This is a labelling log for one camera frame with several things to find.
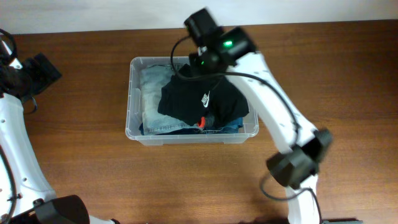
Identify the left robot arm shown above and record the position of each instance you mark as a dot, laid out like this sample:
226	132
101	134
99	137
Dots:
26	195

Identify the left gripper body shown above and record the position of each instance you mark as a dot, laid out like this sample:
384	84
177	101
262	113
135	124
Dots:
45	72

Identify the clear plastic storage container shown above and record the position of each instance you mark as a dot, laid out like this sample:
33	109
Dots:
134	115

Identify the light blue jeans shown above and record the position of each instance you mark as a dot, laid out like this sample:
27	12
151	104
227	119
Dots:
152	79

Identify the black Nike shirt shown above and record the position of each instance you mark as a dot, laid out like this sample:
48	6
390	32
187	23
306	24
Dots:
189	101

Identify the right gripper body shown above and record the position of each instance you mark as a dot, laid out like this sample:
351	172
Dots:
199	65

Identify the dark blue teal cloth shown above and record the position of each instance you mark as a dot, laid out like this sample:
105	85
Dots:
177	132

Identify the dark blue jeans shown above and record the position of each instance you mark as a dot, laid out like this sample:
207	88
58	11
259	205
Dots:
230	128

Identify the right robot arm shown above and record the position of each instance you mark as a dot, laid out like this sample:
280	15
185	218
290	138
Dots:
301	146

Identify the black shorts red waistband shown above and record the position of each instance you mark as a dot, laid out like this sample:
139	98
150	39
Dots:
207	122

